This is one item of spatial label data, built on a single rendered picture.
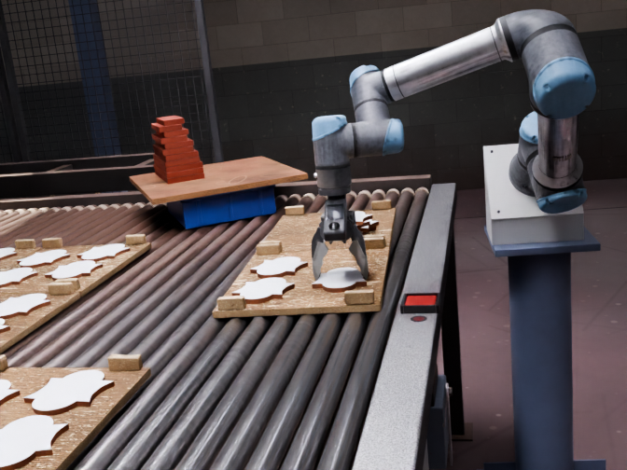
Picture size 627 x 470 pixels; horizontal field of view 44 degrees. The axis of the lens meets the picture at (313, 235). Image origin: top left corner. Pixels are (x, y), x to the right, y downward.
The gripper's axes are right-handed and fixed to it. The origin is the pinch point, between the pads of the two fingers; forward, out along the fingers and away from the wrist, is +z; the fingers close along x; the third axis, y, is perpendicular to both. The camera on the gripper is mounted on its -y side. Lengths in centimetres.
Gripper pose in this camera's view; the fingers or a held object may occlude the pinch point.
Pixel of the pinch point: (341, 278)
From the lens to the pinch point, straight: 169.9
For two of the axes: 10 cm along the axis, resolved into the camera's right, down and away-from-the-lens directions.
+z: 0.9, 9.7, 2.0
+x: -9.8, 0.6, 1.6
